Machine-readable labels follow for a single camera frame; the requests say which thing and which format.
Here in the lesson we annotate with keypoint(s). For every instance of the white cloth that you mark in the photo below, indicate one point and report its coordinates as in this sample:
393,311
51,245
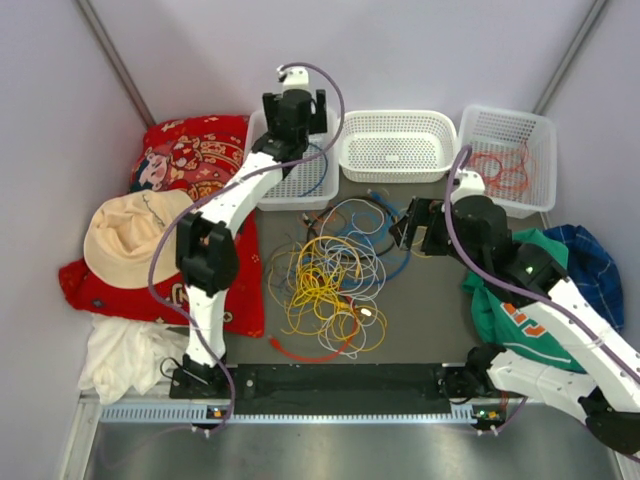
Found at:
125,354

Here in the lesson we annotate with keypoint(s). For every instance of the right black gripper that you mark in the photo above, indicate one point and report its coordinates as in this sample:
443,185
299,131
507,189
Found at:
429,213

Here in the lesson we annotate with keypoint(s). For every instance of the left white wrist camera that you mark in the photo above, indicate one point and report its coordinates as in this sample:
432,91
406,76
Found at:
294,78

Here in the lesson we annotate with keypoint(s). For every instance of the beige bucket hat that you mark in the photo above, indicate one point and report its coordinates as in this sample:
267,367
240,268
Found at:
124,233

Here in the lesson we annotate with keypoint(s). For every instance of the red patterned cloth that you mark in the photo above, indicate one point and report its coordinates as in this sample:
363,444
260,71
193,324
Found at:
196,155

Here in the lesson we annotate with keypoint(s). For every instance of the green jersey shirt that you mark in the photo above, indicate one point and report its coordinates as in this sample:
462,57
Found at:
497,322

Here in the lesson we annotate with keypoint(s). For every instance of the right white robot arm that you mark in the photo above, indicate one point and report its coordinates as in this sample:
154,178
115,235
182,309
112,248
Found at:
604,396

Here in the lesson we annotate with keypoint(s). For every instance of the right white mesh basket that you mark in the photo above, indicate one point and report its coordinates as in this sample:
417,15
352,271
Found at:
515,153

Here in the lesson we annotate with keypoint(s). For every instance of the white mesh basket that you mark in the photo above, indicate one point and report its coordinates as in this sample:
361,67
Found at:
515,153
310,186

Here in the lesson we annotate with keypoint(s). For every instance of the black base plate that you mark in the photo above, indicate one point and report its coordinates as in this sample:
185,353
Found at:
337,389

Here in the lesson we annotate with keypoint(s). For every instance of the middle white perforated basket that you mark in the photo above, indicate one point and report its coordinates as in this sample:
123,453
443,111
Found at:
396,146

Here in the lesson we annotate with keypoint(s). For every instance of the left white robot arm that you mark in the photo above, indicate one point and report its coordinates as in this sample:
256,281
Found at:
206,254

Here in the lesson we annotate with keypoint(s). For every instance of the blue plaid cloth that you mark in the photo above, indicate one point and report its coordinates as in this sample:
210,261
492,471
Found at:
594,272

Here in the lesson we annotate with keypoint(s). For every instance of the grey slotted cable duct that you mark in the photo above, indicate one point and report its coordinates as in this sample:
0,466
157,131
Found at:
168,413

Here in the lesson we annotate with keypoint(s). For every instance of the left white mesh basket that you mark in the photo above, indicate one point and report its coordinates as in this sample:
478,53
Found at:
310,186

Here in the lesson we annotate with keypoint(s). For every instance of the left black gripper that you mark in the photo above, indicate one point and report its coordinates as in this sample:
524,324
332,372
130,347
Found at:
317,119

